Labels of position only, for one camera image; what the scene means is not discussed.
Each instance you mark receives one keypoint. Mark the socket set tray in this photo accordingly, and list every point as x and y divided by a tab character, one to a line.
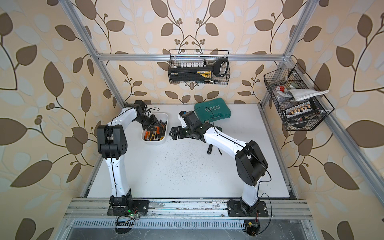
301	110

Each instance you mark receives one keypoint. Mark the black yellow tool case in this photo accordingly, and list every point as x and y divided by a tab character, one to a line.
197	74

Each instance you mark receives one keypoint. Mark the green plastic tool case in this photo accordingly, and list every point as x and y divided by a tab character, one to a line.
212	111

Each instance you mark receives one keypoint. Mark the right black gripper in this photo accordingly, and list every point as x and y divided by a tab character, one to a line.
175	132

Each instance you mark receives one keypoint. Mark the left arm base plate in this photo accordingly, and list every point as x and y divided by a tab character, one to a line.
135	208

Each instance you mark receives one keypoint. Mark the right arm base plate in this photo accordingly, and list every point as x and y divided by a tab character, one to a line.
247	209

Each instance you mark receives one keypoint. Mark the aluminium front rail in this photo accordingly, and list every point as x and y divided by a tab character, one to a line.
276	209

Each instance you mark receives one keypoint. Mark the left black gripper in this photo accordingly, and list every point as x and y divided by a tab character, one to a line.
156	124

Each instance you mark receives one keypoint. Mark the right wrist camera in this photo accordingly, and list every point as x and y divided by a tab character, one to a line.
188	119

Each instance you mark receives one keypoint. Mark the black wire basket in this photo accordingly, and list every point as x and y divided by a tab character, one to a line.
217	59
300	102

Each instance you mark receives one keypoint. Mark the white plastic storage box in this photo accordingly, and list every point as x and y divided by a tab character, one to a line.
156	134

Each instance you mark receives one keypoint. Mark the white paper booklet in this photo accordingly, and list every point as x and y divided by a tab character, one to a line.
303	94

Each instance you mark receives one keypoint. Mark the back black wire basket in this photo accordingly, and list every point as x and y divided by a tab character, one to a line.
217	59

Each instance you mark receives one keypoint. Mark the right black wire basket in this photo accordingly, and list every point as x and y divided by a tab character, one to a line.
300	102

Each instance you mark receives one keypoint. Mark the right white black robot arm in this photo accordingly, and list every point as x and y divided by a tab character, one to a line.
251	164

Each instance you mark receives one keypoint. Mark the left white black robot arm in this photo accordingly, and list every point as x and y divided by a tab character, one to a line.
113	145

